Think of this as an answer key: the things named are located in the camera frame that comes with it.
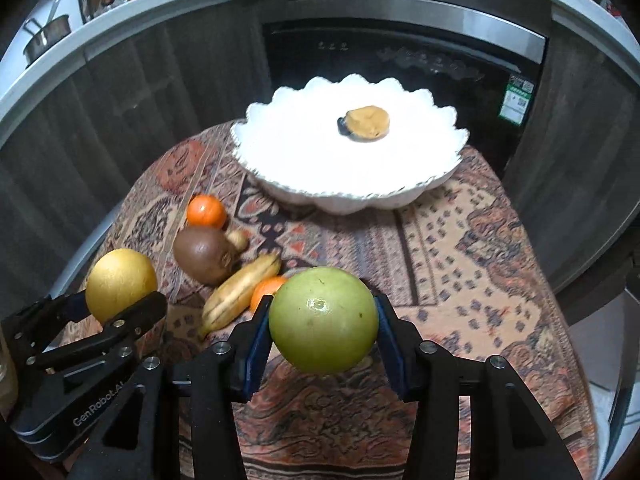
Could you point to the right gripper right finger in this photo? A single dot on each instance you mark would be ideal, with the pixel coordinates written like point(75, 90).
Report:
point(511, 435)

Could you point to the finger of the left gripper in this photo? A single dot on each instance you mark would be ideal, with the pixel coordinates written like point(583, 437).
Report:
point(32, 329)
point(130, 324)

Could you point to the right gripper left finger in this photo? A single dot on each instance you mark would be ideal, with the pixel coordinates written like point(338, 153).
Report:
point(137, 437)

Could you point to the yellow round pear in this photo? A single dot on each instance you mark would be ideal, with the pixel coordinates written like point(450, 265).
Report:
point(119, 279)

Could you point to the small yellow banana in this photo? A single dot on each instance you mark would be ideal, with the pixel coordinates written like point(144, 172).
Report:
point(232, 297)

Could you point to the brown kiwi fruit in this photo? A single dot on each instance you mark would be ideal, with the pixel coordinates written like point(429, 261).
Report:
point(204, 254)

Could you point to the orange mandarin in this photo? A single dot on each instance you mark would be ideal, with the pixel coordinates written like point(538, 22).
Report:
point(268, 286)
point(206, 210)

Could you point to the green apple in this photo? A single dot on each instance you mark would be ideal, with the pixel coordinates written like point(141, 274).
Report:
point(323, 321)

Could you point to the small tan longan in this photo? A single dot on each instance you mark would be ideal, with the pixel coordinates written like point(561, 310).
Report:
point(238, 240)

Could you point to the yellow mango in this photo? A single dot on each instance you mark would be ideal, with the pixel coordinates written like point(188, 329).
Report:
point(367, 124)

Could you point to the patterned red tablecloth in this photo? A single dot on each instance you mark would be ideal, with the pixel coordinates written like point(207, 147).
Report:
point(457, 263)

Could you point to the white scalloped ceramic bowl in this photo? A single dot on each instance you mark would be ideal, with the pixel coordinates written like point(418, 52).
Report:
point(294, 149)

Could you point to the steel saucepan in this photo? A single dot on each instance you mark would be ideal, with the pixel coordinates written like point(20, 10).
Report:
point(44, 37)

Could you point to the green energy label sticker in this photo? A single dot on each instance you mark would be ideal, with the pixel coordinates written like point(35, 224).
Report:
point(516, 100)

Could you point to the black built-in dishwasher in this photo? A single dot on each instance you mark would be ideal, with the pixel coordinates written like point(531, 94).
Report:
point(463, 56)

